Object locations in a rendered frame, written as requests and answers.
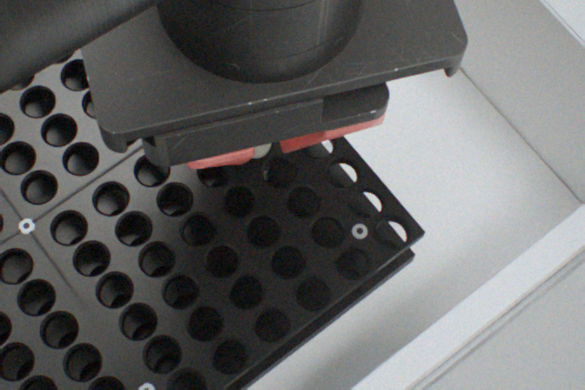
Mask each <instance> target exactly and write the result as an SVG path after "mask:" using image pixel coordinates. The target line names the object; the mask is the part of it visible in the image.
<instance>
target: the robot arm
mask: <svg viewBox="0 0 585 390"><path fill-rule="evenodd" d="M467 43H468V38H467V33H466V30H465V28H464V25H463V22H462V21H461V17H460V14H459V11H458V10H457V7H456V4H455V2H454V0H0V95H1V94H3V93H4V92H6V91H8V90H9V89H11V88H13V87H15V86H16V85H18V84H20V83H22V82H23V81H25V80H26V79H28V78H30V77H32V76H34V75H36V74H37V73H38V72H40V71H42V70H44V69H46V68H47V67H49V66H51V65H53V64H54V63H56V62H58V61H59V60H61V59H63V58H64V57H67V56H69V55H70V54H71V53H73V52H75V51H76V50H79V49H81V53H82V57H83V61H84V68H85V72H86V76H87V80H88V84H89V88H90V92H91V99H92V103H93V107H94V111H95V115H96V119H97V124H98V127H99V130H100V133H101V136H102V139H103V141H104V144H105V145H106V146H107V147H108V148H109V149H110V150H112V151H114V152H117V153H126V152H127V150H128V149H127V144H126V142H129V141H132V140H136V139H142V143H143V147H144V150H145V156H146V157H147V158H148V160H149V161H150V162H151V163H153V164H154V165H157V166H160V167H170V166H174V165H182V164H187V166H189V168H191V169H193V170H195V169H201V168H207V167H214V166H221V165H242V164H244V163H246V162H248V161H249V160H250V159H251V158H252V157H253V156H254V155H255V151H254V147H257V146H261V145H267V144H271V143H275V142H279V143H280V146H281V149H282V151H283V153H288V152H291V151H296V150H298V149H301V148H304V147H307V146H310V145H315V144H317V143H320V142H324V141H327V140H330V139H333V138H338V137H341V136H345V135H347V134H351V133H354V132H357V131H362V130H365V129H368V128H372V127H374V126H378V125H381V124H382V123H383V121H384V118H385V116H386V112H387V106H388V102H389V98H390V91H389V88H388V86H387V82H389V81H393V80H397V79H401V78H404V77H411V76H415V75H420V74H423V73H427V72H431V71H437V70H442V69H443V70H444V71H445V74H446V76H447V77H451V76H453V75H454V74H455V73H456V72H457V71H458V69H459V68H460V65H461V61H462V58H463V56H464V53H465V51H466V48H467Z"/></svg>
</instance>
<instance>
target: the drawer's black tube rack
mask: <svg viewBox="0 0 585 390"><path fill-rule="evenodd" d="M126 144H127V149H128V150H127V152H126V153H117V152H114V151H112V150H110V149H109V148H108V147H107V146H106V145H105V144H104V141H103V139H102V136H101V133H100V130H99V127H98V122H97V119H96V115H95V111H94V107H93V103H92V99H91V92H90V88H89V84H88V80H87V76H86V72H85V68H84V61H83V57H82V53H81V49H79V50H76V51H75V52H73V53H71V54H70V55H69V56H67V57H64V58H63V59H61V60H59V61H58V62H56V63H54V64H53V65H51V66H49V67H47V68H46V69H44V70H42V71H40V72H38V73H37V74H36V75H34V76H32V77H30V78H28V79H26V80H25V81H23V82H22V83H20V84H18V85H16V86H15V87H13V88H11V89H9V90H8V91H6V92H4V93H3V94H1V95H0V390H246V389H247V388H249V387H250V386H251V385H253V384H254V383H255V382H257V381H258V380H260V379H261V378H262V377H263V376H265V375H266V374H267V373H269V372H270V371H272V370H273V369H274V368H275V367H276V366H277V365H279V364H280V363H281V362H283V361H284V360H285V359H287V358H288V357H289V356H291V355H292V354H293V353H295V352H296V351H297V350H299V349H300V348H301V347H302V346H303V345H305V344H306V343H307V342H308V341H310V340H311V339H313V338H314V337H315V336H316V335H318V334H319V333H321V332H322V331H323V330H325V329H326V328H327V327H328V326H330V325H331V324H332V323H333V322H334V321H336V320H337V319H338V318H340V317H341V316H342V315H344V314H345V313H346V312H348V311H349V310H350V309H352V308H353V307H354V306H356V305H357V304H358V303H360V302H361V301H362V300H363V299H364V298H366V297H367V296H368V295H369V294H371V293H372V292H374V291H375V290H376V289H378V288H379V287H380V286H382V285H383V284H384V283H386V282H387V281H388V280H390V278H392V277H393V276H394V275H395V274H397V273H398V272H399V271H401V270H402V269H403V268H405V267H406V266H408V265H409V264H410V263H411V262H413V260H414V256H415V253H414V252H413V251H412V249H411V248H410V247H409V248H408V249H407V250H405V251H404V252H403V253H402V254H401V255H400V256H398V257H397V258H396V259H394V260H393V261H392V262H390V263H389V264H388V265H386V266H385V263H386V262H385V261H384V260H383V259H382V257H381V256H380V255H379V254H378V253H377V252H376V251H375V250H374V248H373V247H372V246H371V245H370V243H369V242H368V241H367V240H366V238H365V236H366V235H367V228H366V227H365V226H364V225H362V224H357V225H354V224H353V222H352V221H351V220H350V219H349V218H348V217H347V215H346V214H345V213H344V212H343V211H342V210H341V209H340V207H339V206H338V205H337V204H336V202H335V201H334V200H333V199H332V197H331V196H330V195H329V194H328V193H327V191H326V190H325V189H324V188H323V186H322V185H321V184H320V183H319V181H318V180H317V179H316V178H315V177H314V176H313V175H312V174H311V172H310V171H309V170H308V169H307V168H306V166H305V165H304V164H303V163H302V161H301V160H300V159H299V158H298V156H297V155H296V154H295V153H294V152H293V151H291V152H288V153H283V151H282V149H281V146H280V143H279V142H275V143H272V144H271V148H270V150H269V152H268V153H267V154H266V155H265V156H263V157H261V158H251V159H250V160H249V161H248V162H246V163H244V164H242V165H221V166H214V167H207V168H201V169H195V170H193V169H191V168H189V166H187V164H182V165H174V166H170V167H160V166H157V165H154V164H153V163H151V162H150V161H149V160H148V158H147V157H146V156H145V150H144V147H143V143H142V139H136V140H132V141H129V142H126ZM269 165H270V168H269V178H268V179H267V180H265V179H264V172H265V170H266V168H267V167H268V166H269ZM384 266H385V267H384Z"/></svg>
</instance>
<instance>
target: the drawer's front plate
mask: <svg viewBox="0 0 585 390"><path fill-rule="evenodd" d="M454 2H455V4H456V7H457V10H458V11H459V14H460V17H461V21H462V22H463V25H464V28H465V30H466V33H467V38H468V43H467V48H466V51H465V53H464V56H463V58H462V61H461V65H460V68H459V69H460V70H461V71H462V72H463V73H464V75H465V76H466V77H467V78H468V79H469V80H470V81H471V82H472V83H473V85H474V86H475V87H476V88H477V89H478V90H479V91H480V92H481V94H482V95H483V96H484V97H485V98H486V99H487V100H488V101H489V103H490V104H491V105H492V106H493V107H494V108H495V109H496V110H497V111H498V112H499V113H500V114H501V115H502V116H503V117H504V118H505V119H506V120H507V122H508V123H509V124H510V125H511V126H512V127H513V128H514V129H515V131H516V132H517V133H518V134H519V135H520V136H521V137H522V138H523V139H524V141H525V142H526V143H527V144H528V145H529V146H530V147H531V148H532V149H533V151H534V152H535V153H536V154H537V155H538V156H539V157H540V158H541V160H542V161H543V162H544V163H545V164H546V165H547V166H548V167H549V168H550V170H551V171H552V172H553V173H554V174H555V175H556V176H557V177H558V178H559V179H560V181H561V182H562V183H563V184H564V185H565V186H567V188H568V189H569V190H570V191H571V192H572V193H573V194H574V195H575V196H576V198H577V199H578V200H579V201H580V202H581V203H582V204H584V203H585V0H454Z"/></svg>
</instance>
